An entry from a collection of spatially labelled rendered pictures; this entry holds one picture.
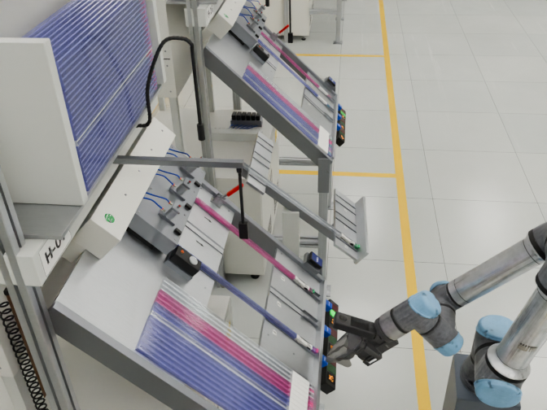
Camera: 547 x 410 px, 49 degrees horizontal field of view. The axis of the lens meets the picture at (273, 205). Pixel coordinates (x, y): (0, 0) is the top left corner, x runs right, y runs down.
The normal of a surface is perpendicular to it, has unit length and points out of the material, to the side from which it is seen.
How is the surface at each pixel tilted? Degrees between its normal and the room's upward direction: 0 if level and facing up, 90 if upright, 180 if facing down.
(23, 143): 90
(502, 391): 97
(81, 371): 0
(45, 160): 90
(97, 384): 0
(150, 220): 45
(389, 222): 0
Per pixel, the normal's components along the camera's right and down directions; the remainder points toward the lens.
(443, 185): -0.03, -0.83
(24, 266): -0.11, 0.56
